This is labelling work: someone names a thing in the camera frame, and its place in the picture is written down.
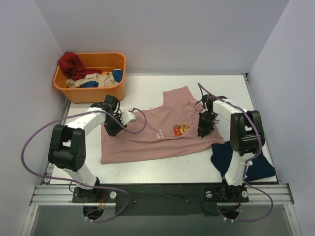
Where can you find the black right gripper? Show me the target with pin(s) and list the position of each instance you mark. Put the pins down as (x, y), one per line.
(204, 126)

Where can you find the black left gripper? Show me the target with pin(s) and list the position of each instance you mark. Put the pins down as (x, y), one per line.
(112, 128)

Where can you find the pink printed t-shirt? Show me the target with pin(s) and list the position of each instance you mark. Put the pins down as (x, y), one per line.
(163, 132)

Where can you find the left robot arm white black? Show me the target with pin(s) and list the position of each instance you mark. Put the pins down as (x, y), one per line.
(67, 149)

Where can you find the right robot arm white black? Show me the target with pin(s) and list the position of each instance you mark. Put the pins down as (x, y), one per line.
(246, 134)

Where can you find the folded navy t-shirt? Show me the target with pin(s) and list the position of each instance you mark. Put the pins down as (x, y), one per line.
(222, 156)

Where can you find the beige garment in bin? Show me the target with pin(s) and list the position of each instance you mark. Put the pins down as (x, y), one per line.
(93, 81)

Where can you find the blue garment in bin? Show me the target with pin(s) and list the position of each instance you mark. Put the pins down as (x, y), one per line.
(118, 75)

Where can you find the orange plastic bin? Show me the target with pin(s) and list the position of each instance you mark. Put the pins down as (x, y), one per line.
(106, 62)

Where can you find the red garment in bin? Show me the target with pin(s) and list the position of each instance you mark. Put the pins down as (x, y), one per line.
(73, 68)

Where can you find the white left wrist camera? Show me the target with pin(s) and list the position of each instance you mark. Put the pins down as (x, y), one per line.
(127, 117)

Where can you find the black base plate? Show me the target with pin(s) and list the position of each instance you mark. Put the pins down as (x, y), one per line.
(168, 207)

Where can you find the aluminium frame rail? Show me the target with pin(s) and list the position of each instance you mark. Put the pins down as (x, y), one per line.
(260, 194)

